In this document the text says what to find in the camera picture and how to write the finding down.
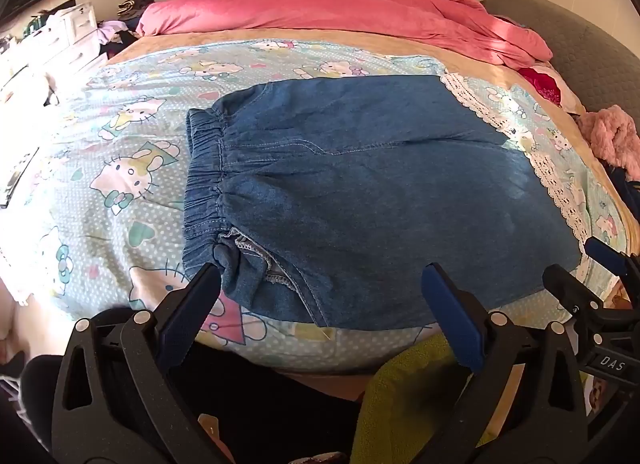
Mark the brown handbag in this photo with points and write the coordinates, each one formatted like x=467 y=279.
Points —
x=135 y=4

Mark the person's black trousers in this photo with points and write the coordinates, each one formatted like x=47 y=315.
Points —
x=270 y=414

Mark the pile of clothes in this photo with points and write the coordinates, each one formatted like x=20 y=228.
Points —
x=117 y=36

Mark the cartoon cat printed blanket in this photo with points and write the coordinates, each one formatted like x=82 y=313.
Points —
x=125 y=144

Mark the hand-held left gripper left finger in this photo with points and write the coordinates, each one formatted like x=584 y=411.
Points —
x=192 y=306

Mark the pink duvet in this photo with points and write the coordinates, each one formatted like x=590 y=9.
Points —
x=300 y=9

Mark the dark blue cloth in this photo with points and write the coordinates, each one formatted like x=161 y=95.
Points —
x=627 y=184

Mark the grey padded headboard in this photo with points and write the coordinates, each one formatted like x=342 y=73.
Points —
x=590 y=54

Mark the person's green fleece jacket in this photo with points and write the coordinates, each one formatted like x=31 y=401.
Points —
x=400 y=394

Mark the red cloth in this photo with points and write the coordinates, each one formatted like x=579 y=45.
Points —
x=542 y=81

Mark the white drawer chest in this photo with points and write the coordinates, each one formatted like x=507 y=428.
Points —
x=75 y=34

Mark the pink fluffy garment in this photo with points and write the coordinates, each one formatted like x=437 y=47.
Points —
x=612 y=134

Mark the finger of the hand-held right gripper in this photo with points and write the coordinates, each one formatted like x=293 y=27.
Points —
x=570 y=286
x=605 y=254

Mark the blue denim pants lace trim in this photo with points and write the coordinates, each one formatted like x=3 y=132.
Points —
x=350 y=184

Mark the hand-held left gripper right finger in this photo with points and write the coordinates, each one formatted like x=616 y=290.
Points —
x=452 y=316

